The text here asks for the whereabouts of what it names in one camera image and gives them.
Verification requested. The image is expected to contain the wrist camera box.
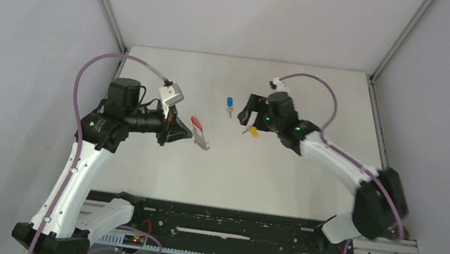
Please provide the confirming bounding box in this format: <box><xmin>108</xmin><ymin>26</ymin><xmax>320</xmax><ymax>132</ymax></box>
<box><xmin>158</xmin><ymin>82</ymin><xmax>185</xmax><ymax>118</ymax></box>
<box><xmin>269</xmin><ymin>78</ymin><xmax>290</xmax><ymax>94</ymax></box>

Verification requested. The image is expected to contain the yellow tagged key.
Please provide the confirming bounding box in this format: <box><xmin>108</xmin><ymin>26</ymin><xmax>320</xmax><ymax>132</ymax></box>
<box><xmin>242</xmin><ymin>125</ymin><xmax>259</xmax><ymax>138</ymax></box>

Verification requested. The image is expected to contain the red tag keyring with chain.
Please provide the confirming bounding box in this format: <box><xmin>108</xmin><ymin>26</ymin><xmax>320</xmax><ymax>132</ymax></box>
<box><xmin>190</xmin><ymin>116</ymin><xmax>210</xmax><ymax>150</ymax></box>

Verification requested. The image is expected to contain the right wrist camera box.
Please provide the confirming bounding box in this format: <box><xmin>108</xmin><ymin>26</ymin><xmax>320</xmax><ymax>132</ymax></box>
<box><xmin>269</xmin><ymin>78</ymin><xmax>290</xmax><ymax>94</ymax></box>

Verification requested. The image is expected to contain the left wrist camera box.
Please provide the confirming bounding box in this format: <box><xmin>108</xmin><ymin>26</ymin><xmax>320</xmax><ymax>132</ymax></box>
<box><xmin>158</xmin><ymin>82</ymin><xmax>185</xmax><ymax>118</ymax></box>

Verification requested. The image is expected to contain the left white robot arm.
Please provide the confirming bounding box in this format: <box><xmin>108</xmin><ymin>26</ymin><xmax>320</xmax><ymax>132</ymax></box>
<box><xmin>12</xmin><ymin>78</ymin><xmax>192</xmax><ymax>254</ymax></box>

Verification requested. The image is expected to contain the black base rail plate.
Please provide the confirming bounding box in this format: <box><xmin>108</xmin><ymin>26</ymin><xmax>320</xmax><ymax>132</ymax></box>
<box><xmin>78</xmin><ymin>188</ymin><xmax>359</xmax><ymax>254</ymax></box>

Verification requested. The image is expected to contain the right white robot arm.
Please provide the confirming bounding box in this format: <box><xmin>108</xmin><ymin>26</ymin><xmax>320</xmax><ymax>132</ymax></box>
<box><xmin>237</xmin><ymin>91</ymin><xmax>409</xmax><ymax>254</ymax></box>

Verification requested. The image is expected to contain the blue tagged key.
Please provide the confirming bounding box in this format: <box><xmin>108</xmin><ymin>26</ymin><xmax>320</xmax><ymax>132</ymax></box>
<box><xmin>226</xmin><ymin>96</ymin><xmax>234</xmax><ymax>118</ymax></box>

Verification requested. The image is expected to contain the small circuit board with leds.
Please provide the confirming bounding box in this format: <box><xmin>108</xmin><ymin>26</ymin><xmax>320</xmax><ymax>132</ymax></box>
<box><xmin>122</xmin><ymin>235</ymin><xmax>147</xmax><ymax>247</ymax></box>

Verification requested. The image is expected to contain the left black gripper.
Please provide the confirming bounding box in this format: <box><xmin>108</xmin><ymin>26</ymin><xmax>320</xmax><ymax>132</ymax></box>
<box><xmin>122</xmin><ymin>96</ymin><xmax>196</xmax><ymax>149</ymax></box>

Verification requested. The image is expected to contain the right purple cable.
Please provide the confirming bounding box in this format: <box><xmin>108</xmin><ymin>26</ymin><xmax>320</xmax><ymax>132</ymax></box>
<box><xmin>256</xmin><ymin>70</ymin><xmax>423</xmax><ymax>254</ymax></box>

